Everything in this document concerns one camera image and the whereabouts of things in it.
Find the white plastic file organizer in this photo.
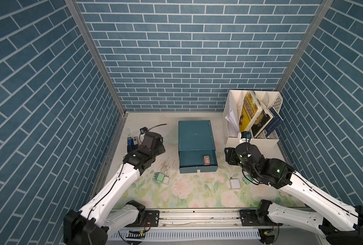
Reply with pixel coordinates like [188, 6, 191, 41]
[222, 90, 283, 147]

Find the pink plug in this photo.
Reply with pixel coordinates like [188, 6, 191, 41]
[204, 155, 211, 166]

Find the dark blue book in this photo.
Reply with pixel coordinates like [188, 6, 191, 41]
[264, 107, 283, 138]

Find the blue stapler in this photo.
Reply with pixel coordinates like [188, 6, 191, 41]
[127, 137, 134, 153]

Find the yellow book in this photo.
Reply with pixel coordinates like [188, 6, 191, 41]
[237, 90, 262, 132]

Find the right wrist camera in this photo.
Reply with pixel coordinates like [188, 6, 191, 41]
[241, 131, 252, 140]

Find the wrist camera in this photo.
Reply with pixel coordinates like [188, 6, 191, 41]
[140, 127, 149, 135]
[241, 131, 252, 140]

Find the teal drawer cabinet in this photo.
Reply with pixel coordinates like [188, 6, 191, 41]
[178, 120, 218, 174]

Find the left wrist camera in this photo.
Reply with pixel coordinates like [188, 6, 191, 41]
[140, 127, 149, 135]

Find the black stapler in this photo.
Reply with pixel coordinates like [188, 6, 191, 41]
[133, 136, 139, 148]

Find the metal base rail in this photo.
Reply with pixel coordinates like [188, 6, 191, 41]
[74, 207, 323, 230]

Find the black Moon and Sixpence book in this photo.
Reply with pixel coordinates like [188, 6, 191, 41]
[251, 102, 274, 138]

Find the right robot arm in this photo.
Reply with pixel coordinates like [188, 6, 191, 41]
[224, 143, 363, 245]

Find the white paper stack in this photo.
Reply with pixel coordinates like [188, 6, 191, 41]
[224, 110, 240, 138]

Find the white vent grille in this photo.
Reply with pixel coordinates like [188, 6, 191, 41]
[108, 229, 260, 242]

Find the green plug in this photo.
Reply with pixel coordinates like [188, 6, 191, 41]
[242, 178, 251, 185]
[153, 172, 165, 185]

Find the white square plug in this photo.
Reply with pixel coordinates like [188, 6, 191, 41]
[229, 179, 241, 190]

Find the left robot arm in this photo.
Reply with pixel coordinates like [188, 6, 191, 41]
[63, 132, 165, 245]

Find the floral table mat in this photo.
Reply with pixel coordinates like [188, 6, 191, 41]
[114, 152, 301, 209]

